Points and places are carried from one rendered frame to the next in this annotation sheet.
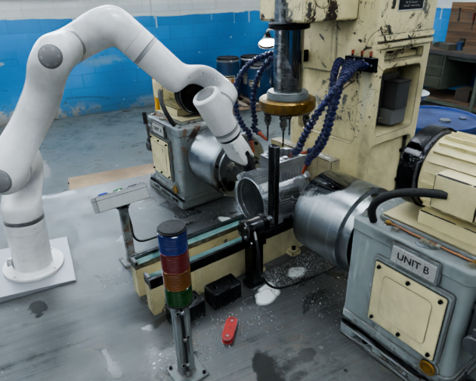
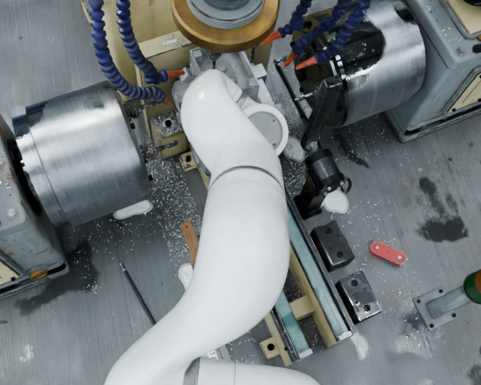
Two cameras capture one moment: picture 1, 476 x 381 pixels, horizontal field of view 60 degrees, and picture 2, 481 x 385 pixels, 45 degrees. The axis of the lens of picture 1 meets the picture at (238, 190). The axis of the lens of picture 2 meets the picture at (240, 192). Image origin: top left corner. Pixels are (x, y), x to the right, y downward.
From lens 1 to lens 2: 136 cm
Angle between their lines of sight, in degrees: 65
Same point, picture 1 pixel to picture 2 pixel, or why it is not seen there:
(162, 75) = not seen: hidden behind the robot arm
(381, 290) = (476, 87)
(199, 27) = not seen: outside the picture
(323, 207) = (387, 79)
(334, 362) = (440, 165)
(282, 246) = not seen: hidden behind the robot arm
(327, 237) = (401, 98)
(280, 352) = (421, 209)
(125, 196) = (222, 352)
